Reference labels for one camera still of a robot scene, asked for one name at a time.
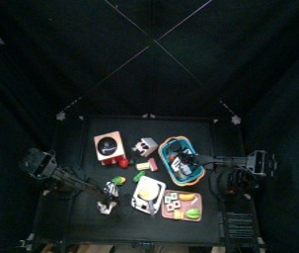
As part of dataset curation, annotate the green toy food piece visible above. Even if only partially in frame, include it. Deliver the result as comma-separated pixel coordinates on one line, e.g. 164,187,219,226
184,208,202,219

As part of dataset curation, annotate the pink toy block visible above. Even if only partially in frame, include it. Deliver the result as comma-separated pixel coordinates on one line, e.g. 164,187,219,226
148,157,159,173

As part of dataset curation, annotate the orange toy food piece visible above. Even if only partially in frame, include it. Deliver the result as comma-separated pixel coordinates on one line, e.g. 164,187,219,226
178,193,196,202

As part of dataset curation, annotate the pink rectangular tray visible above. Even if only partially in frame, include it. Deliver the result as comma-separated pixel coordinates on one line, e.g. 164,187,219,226
160,189,205,222

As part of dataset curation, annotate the white rectangular tray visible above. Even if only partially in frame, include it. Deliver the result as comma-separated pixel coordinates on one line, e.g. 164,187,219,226
131,175,167,215

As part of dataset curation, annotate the green yellow toy pepper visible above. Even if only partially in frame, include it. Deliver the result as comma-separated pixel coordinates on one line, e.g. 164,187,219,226
111,176,128,186

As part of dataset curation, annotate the white pink toy cube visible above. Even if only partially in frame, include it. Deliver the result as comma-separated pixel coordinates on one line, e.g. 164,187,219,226
131,136,159,158

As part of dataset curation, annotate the blue basket orange rim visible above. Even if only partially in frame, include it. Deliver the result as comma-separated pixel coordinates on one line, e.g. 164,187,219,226
156,135,207,188

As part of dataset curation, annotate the pale yellow toy block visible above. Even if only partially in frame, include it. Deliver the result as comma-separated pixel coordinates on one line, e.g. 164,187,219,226
135,161,151,172

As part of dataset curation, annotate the toy frying pan with egg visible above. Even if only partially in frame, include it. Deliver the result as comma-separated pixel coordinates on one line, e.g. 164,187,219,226
136,183,162,217

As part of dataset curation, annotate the black toy bowl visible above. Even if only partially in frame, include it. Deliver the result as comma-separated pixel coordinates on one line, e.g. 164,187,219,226
167,139,184,152

